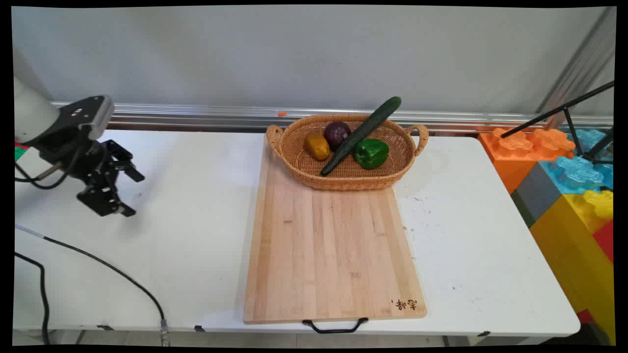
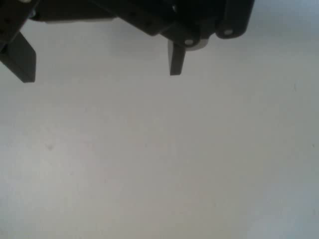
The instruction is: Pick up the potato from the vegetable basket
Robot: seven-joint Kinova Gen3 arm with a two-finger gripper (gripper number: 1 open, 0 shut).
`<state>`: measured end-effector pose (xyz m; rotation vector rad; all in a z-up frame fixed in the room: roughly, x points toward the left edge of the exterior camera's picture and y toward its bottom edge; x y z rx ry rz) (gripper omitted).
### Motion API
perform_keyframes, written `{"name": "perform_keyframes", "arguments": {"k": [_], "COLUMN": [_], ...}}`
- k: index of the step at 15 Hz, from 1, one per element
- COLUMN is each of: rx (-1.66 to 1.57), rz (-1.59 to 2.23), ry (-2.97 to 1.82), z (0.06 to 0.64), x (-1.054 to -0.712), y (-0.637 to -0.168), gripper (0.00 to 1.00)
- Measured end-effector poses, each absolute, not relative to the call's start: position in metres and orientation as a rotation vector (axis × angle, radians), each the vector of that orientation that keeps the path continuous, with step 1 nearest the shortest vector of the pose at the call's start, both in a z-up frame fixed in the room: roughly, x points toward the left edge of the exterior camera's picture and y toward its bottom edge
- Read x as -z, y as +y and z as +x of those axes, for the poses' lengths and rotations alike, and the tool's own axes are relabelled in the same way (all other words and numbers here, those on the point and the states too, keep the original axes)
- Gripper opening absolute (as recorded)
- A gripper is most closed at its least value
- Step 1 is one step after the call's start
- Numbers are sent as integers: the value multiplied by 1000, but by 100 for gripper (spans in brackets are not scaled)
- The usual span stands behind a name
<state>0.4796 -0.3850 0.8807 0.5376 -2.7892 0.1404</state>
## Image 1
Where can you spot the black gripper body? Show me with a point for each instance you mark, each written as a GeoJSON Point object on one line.
{"type": "Point", "coordinates": [73, 157]}

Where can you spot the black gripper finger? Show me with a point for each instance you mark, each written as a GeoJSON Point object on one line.
{"type": "Point", "coordinates": [105, 201]}
{"type": "Point", "coordinates": [122, 164]}

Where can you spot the yellow bell pepper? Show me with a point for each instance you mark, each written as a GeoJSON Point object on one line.
{"type": "Point", "coordinates": [317, 146]}

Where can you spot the purple red onion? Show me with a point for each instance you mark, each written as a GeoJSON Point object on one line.
{"type": "Point", "coordinates": [336, 133]}

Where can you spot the woven wicker basket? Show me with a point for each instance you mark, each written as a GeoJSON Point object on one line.
{"type": "Point", "coordinates": [348, 169]}

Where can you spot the wooden cutting board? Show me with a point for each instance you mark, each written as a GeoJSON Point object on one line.
{"type": "Point", "coordinates": [333, 255]}

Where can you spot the dark green cucumber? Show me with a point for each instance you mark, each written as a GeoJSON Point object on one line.
{"type": "Point", "coordinates": [360, 135]}

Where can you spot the green bell pepper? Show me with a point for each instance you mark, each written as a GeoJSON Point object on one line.
{"type": "Point", "coordinates": [371, 153]}

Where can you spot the orange toy building block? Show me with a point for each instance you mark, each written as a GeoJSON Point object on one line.
{"type": "Point", "coordinates": [512, 157]}

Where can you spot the grey toy building block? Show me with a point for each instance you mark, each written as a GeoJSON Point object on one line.
{"type": "Point", "coordinates": [537, 193]}

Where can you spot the large blue toy building block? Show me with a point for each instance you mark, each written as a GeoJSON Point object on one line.
{"type": "Point", "coordinates": [574, 174]}

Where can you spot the black tripod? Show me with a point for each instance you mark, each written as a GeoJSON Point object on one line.
{"type": "Point", "coordinates": [574, 104]}

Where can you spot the yellow toy building block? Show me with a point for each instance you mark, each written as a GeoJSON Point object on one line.
{"type": "Point", "coordinates": [574, 245]}

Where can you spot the small blue toy building block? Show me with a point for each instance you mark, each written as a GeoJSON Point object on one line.
{"type": "Point", "coordinates": [591, 139]}

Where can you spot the red toy building block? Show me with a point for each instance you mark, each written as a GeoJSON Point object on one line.
{"type": "Point", "coordinates": [606, 240]}

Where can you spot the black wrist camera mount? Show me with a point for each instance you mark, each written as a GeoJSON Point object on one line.
{"type": "Point", "coordinates": [83, 115]}

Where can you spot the aluminium rail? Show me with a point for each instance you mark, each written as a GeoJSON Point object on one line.
{"type": "Point", "coordinates": [206, 116]}

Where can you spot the diagonal aluminium post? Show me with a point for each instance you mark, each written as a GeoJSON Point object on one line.
{"type": "Point", "coordinates": [576, 63]}

